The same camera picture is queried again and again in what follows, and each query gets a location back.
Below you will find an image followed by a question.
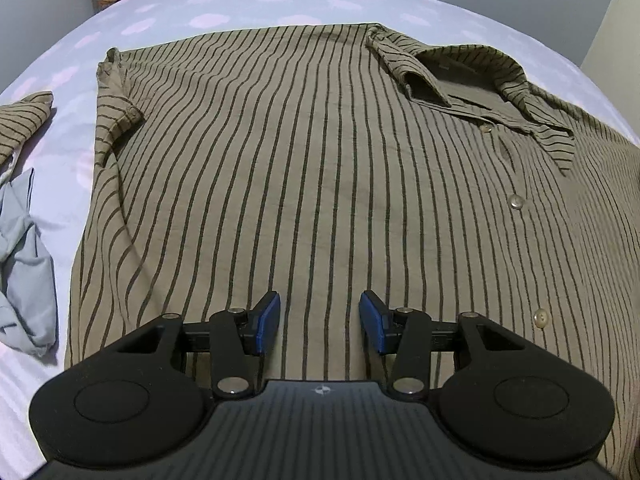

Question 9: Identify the light blue garment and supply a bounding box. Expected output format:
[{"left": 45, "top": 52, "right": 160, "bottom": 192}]
[{"left": 1, "top": 169, "right": 58, "bottom": 358}]

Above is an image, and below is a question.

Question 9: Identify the cream door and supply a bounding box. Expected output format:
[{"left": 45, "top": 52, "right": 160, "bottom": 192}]
[{"left": 580, "top": 0, "right": 639, "bottom": 143}]

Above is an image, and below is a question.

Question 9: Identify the polka dot bed sheet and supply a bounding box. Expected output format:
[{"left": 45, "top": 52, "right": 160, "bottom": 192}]
[{"left": 1, "top": 0, "right": 638, "bottom": 479}]

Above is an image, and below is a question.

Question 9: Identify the olive striped button shirt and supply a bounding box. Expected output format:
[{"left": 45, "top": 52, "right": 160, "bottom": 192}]
[{"left": 66, "top": 24, "right": 639, "bottom": 479}]

